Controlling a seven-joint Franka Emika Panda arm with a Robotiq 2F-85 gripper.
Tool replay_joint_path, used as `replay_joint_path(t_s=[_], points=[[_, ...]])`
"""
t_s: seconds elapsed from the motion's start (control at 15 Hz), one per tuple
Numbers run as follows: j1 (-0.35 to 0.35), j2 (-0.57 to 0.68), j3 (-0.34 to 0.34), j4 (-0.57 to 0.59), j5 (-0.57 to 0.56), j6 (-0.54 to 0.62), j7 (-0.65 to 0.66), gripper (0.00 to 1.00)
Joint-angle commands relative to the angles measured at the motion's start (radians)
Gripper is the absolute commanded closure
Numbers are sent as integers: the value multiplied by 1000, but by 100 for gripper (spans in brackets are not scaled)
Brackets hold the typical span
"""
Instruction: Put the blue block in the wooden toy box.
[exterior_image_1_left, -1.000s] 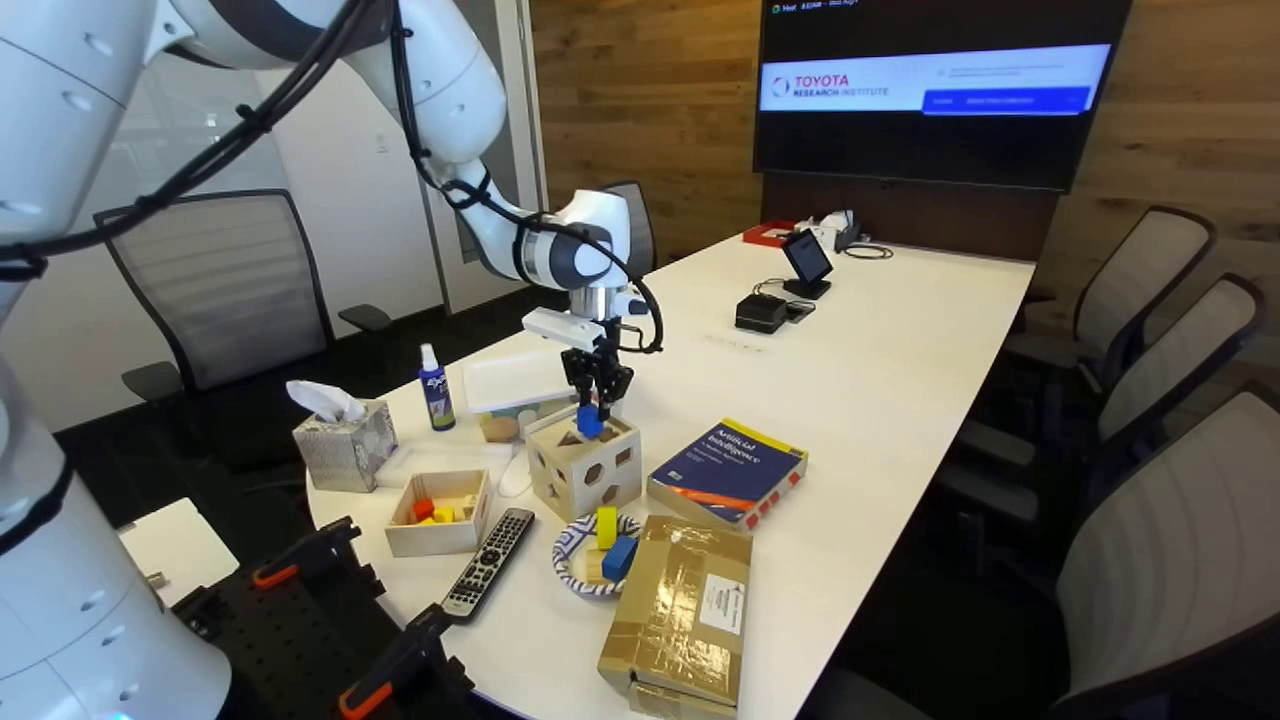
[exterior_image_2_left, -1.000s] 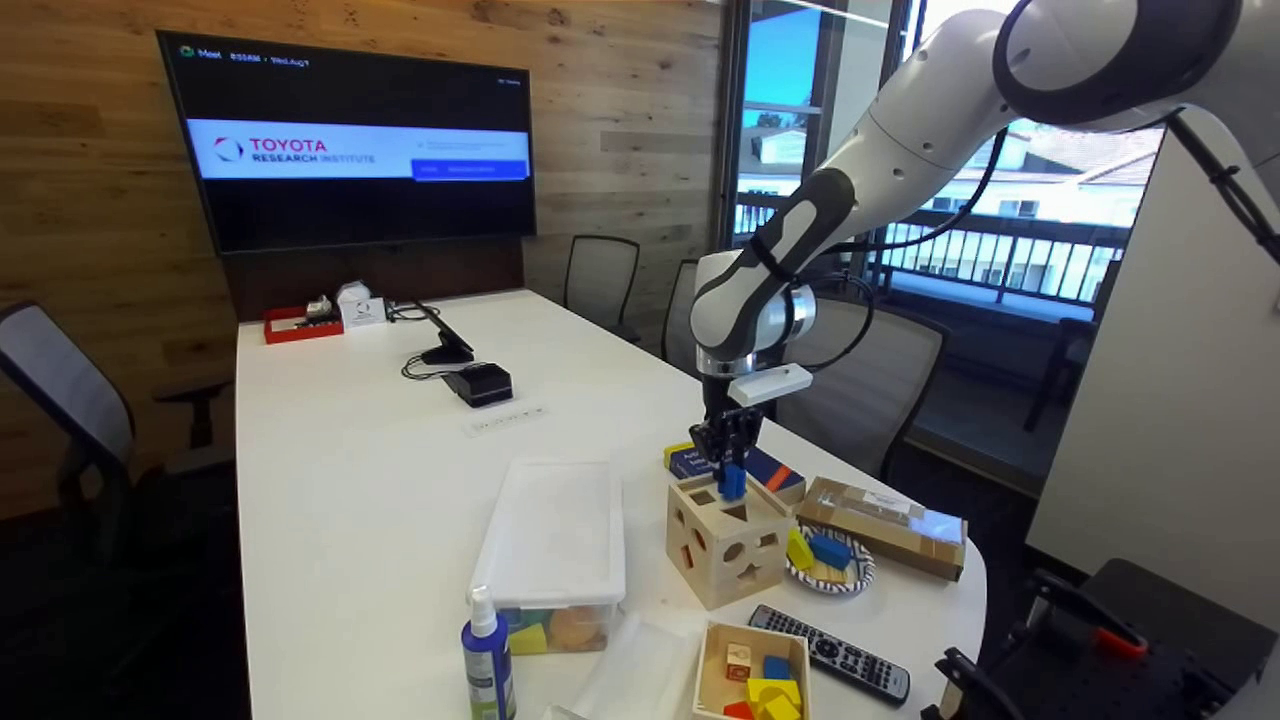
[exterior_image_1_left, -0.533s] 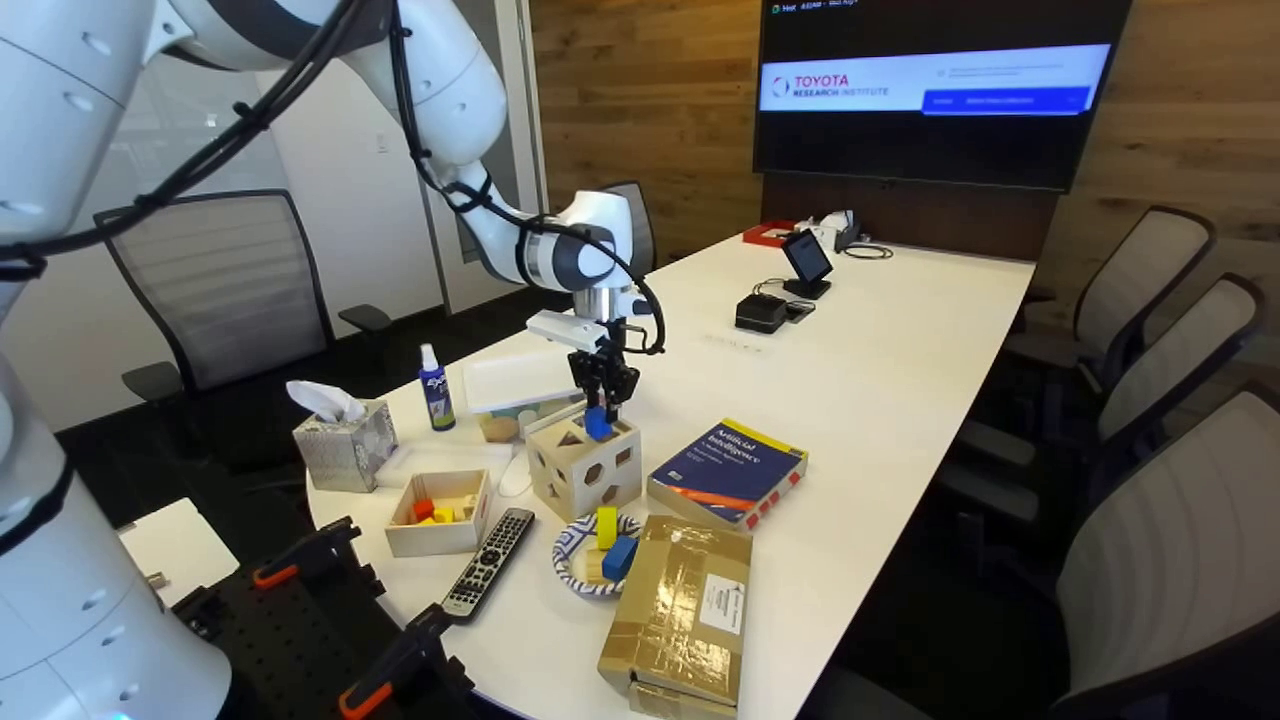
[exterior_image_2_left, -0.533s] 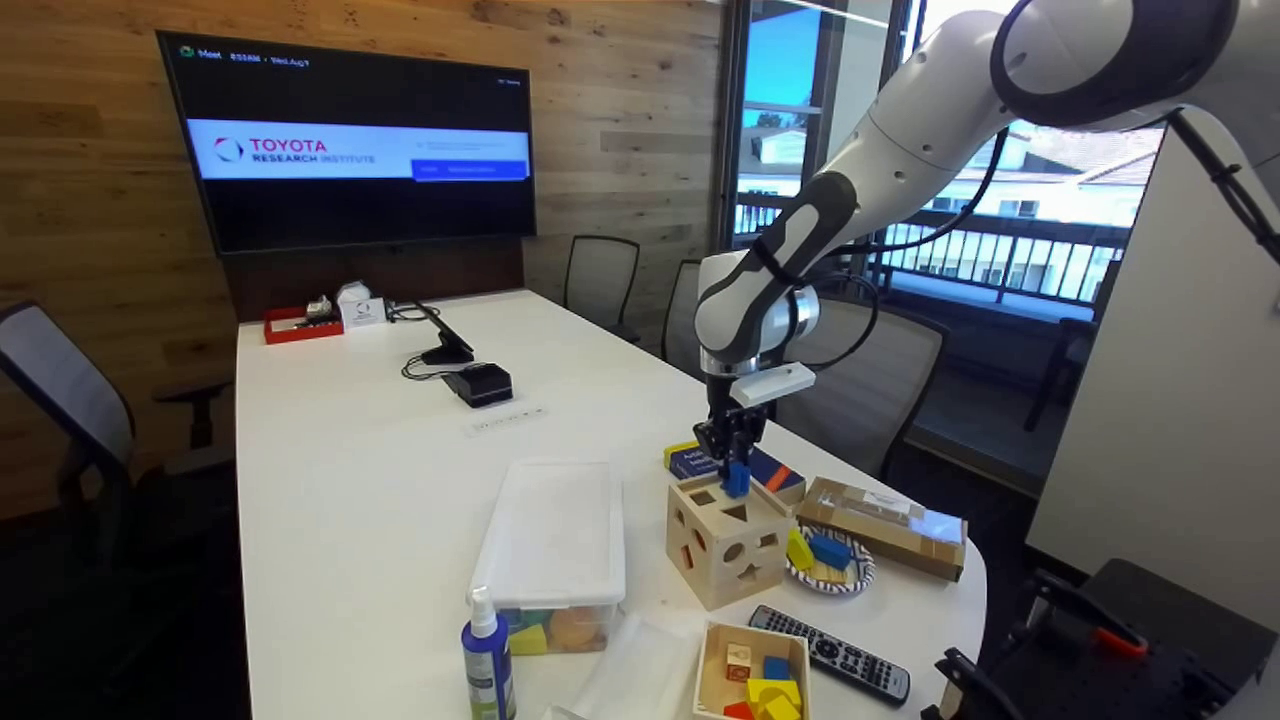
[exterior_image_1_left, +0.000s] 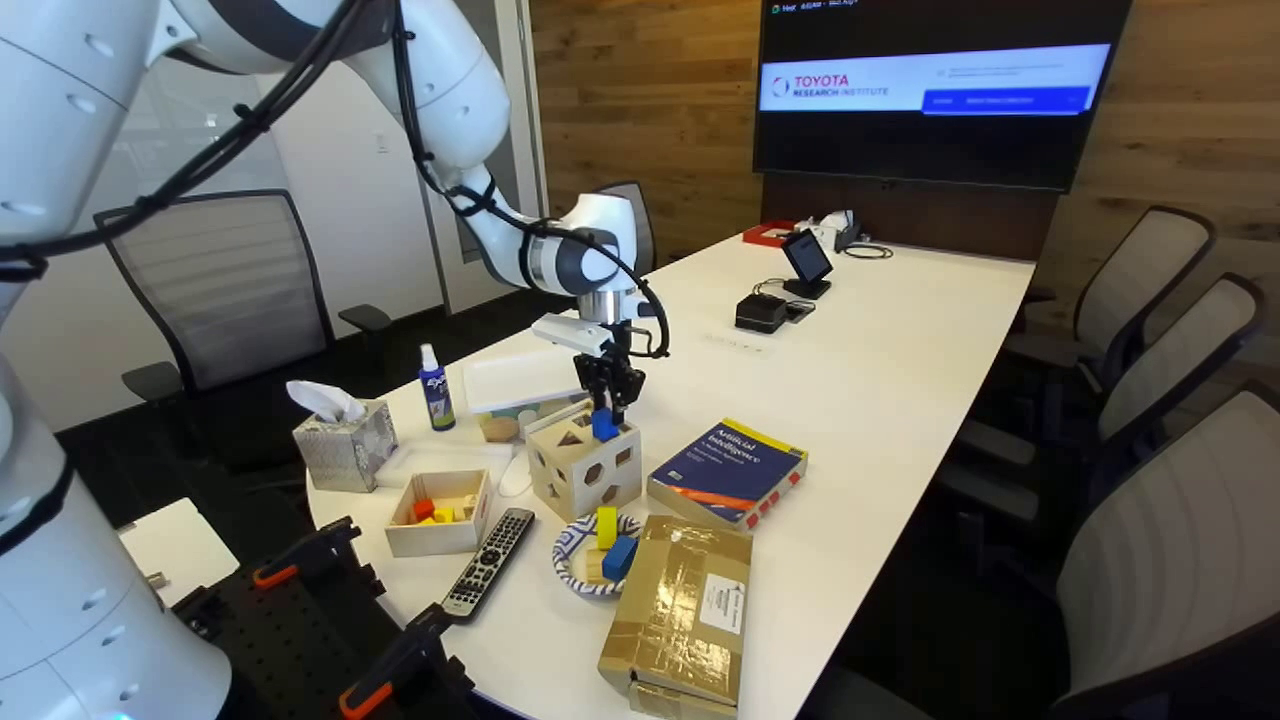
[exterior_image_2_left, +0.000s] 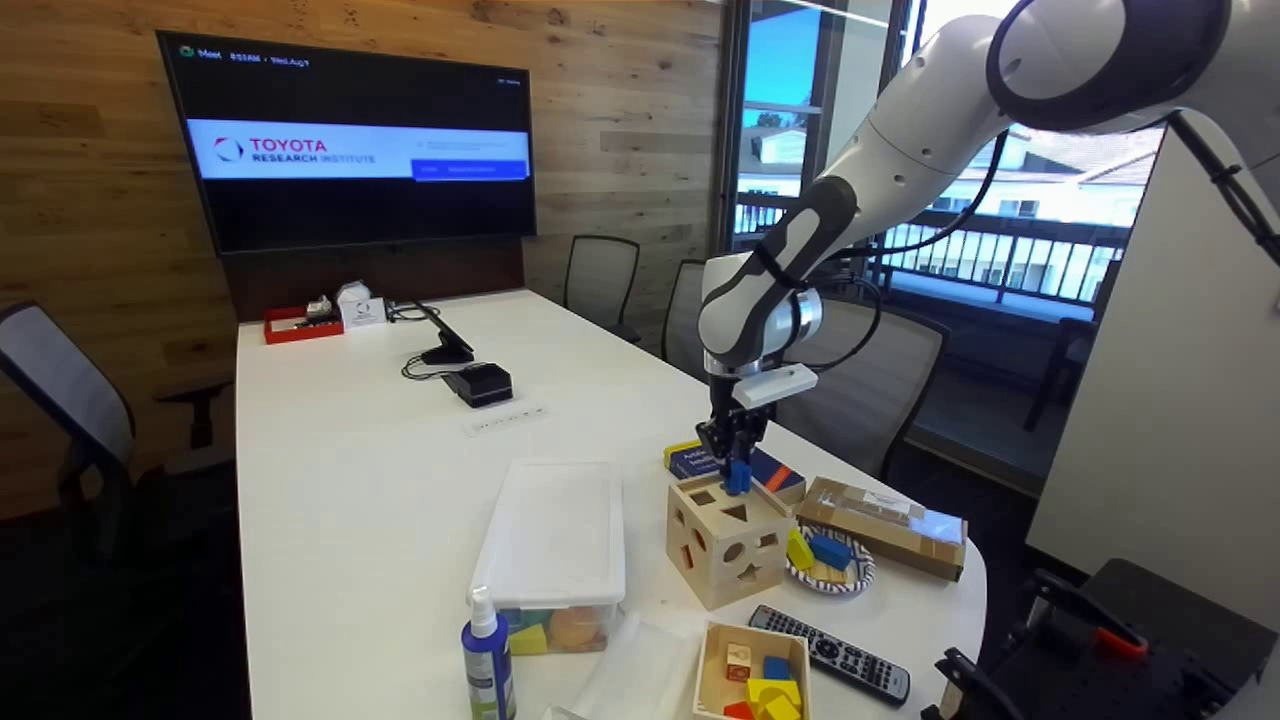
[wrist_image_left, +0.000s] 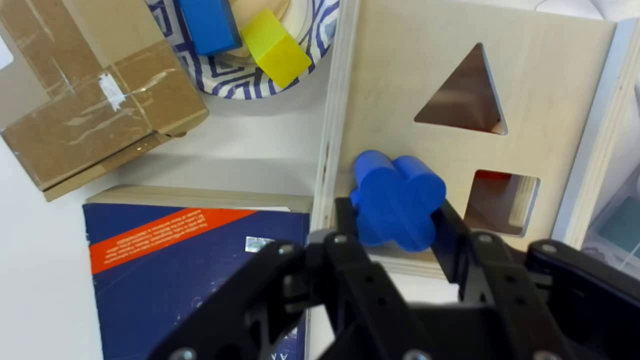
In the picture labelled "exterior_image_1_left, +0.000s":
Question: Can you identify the blue white spray bottle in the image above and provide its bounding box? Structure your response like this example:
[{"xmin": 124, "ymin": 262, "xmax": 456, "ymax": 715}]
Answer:
[{"xmin": 416, "ymin": 340, "xmax": 459, "ymax": 438}]

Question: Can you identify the blue patterned white plate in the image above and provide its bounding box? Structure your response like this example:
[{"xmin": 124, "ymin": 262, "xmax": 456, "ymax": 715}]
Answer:
[{"xmin": 550, "ymin": 508, "xmax": 647, "ymax": 604}]

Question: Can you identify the black tablet on stand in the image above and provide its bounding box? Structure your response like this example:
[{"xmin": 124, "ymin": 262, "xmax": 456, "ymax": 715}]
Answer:
[{"xmin": 775, "ymin": 223, "xmax": 840, "ymax": 305}]

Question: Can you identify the blue book with orange stripe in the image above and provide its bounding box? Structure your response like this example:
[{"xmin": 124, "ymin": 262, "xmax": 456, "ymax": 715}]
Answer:
[{"xmin": 645, "ymin": 414, "xmax": 814, "ymax": 540}]

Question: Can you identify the white desk device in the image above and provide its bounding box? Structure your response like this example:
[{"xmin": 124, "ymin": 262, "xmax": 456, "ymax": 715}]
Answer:
[{"xmin": 810, "ymin": 205, "xmax": 865, "ymax": 262}]

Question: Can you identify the white paper sheet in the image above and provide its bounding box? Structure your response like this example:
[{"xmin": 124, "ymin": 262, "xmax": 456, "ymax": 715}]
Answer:
[{"xmin": 114, "ymin": 491, "xmax": 246, "ymax": 614}]

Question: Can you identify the blue wooden block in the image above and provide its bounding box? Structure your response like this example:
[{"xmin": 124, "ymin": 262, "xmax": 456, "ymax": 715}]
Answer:
[{"xmin": 599, "ymin": 533, "xmax": 645, "ymax": 587}]

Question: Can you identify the tissue box with white tissue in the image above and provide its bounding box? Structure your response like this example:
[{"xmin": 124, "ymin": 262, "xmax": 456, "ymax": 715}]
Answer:
[{"xmin": 279, "ymin": 378, "xmax": 403, "ymax": 497}]

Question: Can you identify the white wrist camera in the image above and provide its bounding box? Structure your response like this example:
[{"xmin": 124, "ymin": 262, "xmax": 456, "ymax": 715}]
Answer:
[{"xmin": 529, "ymin": 312, "xmax": 611, "ymax": 359}]

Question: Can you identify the brown cardboard box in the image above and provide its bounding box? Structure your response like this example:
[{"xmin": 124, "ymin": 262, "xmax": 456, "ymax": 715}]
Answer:
[{"xmin": 591, "ymin": 508, "xmax": 762, "ymax": 720}]

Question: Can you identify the wall-mounted TV screen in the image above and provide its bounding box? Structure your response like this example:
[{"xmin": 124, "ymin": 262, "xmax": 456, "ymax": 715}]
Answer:
[{"xmin": 749, "ymin": 0, "xmax": 1141, "ymax": 196}]

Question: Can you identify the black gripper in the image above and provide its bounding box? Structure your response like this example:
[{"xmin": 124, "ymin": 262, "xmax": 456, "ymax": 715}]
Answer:
[{"xmin": 574, "ymin": 335, "xmax": 654, "ymax": 438}]

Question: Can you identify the small black box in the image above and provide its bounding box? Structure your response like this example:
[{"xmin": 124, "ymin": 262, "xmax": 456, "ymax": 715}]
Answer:
[{"xmin": 731, "ymin": 288, "xmax": 795, "ymax": 335}]

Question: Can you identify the clear plastic storage container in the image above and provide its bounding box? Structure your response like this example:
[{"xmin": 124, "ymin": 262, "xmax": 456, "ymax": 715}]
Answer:
[{"xmin": 456, "ymin": 344, "xmax": 591, "ymax": 448}]

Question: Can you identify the red flat box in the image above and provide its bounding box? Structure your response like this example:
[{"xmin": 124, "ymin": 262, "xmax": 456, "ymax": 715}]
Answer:
[{"xmin": 738, "ymin": 218, "xmax": 799, "ymax": 251}]

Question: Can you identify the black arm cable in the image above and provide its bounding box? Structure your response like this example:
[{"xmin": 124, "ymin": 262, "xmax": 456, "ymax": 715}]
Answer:
[{"xmin": 0, "ymin": 0, "xmax": 677, "ymax": 363}]

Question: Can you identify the black clamp with orange handle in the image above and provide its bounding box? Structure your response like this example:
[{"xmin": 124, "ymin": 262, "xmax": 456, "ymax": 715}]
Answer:
[
  {"xmin": 331, "ymin": 604, "xmax": 452, "ymax": 720},
  {"xmin": 249, "ymin": 511, "xmax": 367, "ymax": 600}
]

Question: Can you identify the grey black remote control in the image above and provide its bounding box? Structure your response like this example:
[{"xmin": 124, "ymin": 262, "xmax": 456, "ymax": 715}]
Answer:
[{"xmin": 435, "ymin": 505, "xmax": 539, "ymax": 628}]

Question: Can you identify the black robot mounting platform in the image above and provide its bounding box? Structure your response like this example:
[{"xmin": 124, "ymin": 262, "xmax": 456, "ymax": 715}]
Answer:
[{"xmin": 170, "ymin": 523, "xmax": 529, "ymax": 720}]

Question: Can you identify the wooden shape sorter toy box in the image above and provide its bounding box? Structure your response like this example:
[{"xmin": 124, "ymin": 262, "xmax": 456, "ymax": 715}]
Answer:
[{"xmin": 521, "ymin": 406, "xmax": 647, "ymax": 527}]

